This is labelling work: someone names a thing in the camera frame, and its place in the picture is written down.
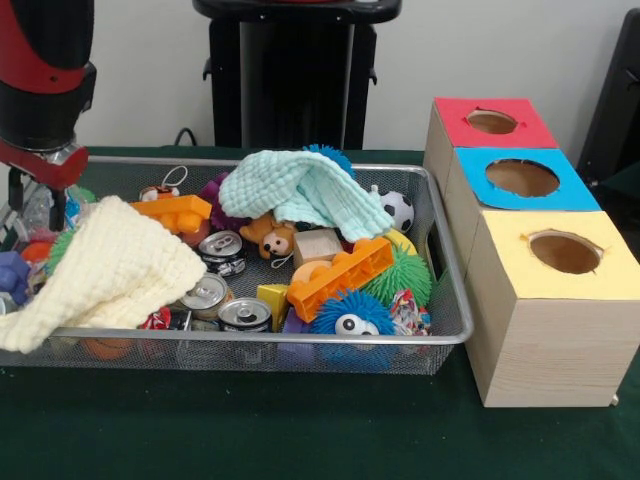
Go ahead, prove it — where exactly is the silver drink can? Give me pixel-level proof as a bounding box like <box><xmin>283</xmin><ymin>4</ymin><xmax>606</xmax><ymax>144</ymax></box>
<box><xmin>182</xmin><ymin>273</ymin><xmax>231</xmax><ymax>321</ymax></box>

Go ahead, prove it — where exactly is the cream yellow knitted cloth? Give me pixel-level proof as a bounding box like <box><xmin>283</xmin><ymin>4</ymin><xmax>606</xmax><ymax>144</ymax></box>
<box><xmin>0</xmin><ymin>196</ymin><xmax>208</xmax><ymax>355</ymax></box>

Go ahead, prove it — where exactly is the dark green table cloth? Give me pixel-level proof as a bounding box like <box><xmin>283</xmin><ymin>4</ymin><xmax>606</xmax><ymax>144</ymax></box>
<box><xmin>0</xmin><ymin>145</ymin><xmax>640</xmax><ymax>480</ymax></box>

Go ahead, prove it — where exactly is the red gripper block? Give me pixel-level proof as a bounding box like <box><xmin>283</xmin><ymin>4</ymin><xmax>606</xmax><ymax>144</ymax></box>
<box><xmin>0</xmin><ymin>138</ymin><xmax>89</xmax><ymax>233</ymax></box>

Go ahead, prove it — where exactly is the large green spiky ball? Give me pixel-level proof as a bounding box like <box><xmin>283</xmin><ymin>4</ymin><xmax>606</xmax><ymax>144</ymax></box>
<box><xmin>362</xmin><ymin>240</ymin><xmax>435</xmax><ymax>307</ymax></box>

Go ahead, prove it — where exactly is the blue spiky ball with eyes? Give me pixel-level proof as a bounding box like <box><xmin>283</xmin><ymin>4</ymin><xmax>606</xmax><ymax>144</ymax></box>
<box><xmin>311</xmin><ymin>290</ymin><xmax>397</xmax><ymax>371</ymax></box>

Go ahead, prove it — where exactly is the shallow clear mesh bin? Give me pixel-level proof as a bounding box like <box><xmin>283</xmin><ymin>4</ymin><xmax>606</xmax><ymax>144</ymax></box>
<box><xmin>0</xmin><ymin>155</ymin><xmax>475</xmax><ymax>376</ymax></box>

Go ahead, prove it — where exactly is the wooden box with three holes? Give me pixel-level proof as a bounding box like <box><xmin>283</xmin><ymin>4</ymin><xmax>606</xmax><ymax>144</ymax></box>
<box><xmin>423</xmin><ymin>97</ymin><xmax>640</xmax><ymax>408</ymax></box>

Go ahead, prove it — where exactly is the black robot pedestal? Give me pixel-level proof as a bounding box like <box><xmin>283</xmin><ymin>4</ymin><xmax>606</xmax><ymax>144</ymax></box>
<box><xmin>193</xmin><ymin>0</ymin><xmax>403</xmax><ymax>151</ymax></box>

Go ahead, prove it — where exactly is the black drink can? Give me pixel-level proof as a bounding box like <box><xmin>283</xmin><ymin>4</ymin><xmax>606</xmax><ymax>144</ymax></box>
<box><xmin>218</xmin><ymin>297</ymin><xmax>273</xmax><ymax>333</ymax></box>

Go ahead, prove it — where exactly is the small brown teddy toy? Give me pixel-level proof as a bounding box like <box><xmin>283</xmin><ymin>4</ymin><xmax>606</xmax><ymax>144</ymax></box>
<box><xmin>238</xmin><ymin>212</ymin><xmax>298</xmax><ymax>261</ymax></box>

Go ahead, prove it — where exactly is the crushed clear plastic bottle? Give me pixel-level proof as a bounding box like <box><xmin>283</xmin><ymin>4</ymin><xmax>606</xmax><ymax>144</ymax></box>
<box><xmin>18</xmin><ymin>185</ymin><xmax>83</xmax><ymax>239</ymax></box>

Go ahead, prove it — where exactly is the small soccer ball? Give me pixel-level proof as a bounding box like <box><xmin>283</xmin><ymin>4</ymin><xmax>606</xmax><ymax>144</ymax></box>
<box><xmin>380</xmin><ymin>191</ymin><xmax>415</xmax><ymax>234</ymax></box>

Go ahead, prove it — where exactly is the black upright panel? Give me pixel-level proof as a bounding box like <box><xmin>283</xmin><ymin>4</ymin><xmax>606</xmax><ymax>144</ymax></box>
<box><xmin>580</xmin><ymin>8</ymin><xmax>640</xmax><ymax>186</ymax></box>

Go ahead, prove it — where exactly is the long orange toy brick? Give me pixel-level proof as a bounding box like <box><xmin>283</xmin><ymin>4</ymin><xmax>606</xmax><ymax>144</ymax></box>
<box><xmin>287</xmin><ymin>237</ymin><xmax>395</xmax><ymax>323</ymax></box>

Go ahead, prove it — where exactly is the orange toy brick with studs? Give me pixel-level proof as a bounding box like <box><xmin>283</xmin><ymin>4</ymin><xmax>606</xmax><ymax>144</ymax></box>
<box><xmin>134</xmin><ymin>194</ymin><xmax>213</xmax><ymax>236</ymax></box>

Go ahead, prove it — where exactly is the pale blue waffle cloth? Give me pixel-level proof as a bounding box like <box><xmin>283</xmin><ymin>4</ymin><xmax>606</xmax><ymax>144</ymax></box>
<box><xmin>218</xmin><ymin>150</ymin><xmax>396</xmax><ymax>243</ymax></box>

